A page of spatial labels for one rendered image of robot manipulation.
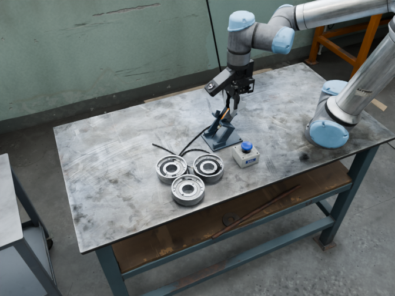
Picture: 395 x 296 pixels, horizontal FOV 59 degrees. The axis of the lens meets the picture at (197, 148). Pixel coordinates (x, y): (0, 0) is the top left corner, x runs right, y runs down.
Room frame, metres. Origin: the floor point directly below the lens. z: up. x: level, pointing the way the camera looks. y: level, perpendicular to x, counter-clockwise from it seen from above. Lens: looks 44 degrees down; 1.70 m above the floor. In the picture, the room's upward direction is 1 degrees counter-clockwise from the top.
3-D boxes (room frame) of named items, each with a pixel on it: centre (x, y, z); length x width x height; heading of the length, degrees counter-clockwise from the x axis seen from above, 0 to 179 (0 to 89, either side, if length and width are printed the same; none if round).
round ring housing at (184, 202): (0.71, 0.03, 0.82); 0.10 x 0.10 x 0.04
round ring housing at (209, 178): (0.80, -0.04, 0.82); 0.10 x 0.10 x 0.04
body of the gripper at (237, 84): (1.00, -0.14, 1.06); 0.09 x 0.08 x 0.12; 116
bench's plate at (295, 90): (1.01, -0.10, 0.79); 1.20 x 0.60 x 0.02; 113
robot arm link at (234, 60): (1.00, -0.13, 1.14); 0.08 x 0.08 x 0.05
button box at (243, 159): (0.87, -0.18, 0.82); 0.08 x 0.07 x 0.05; 113
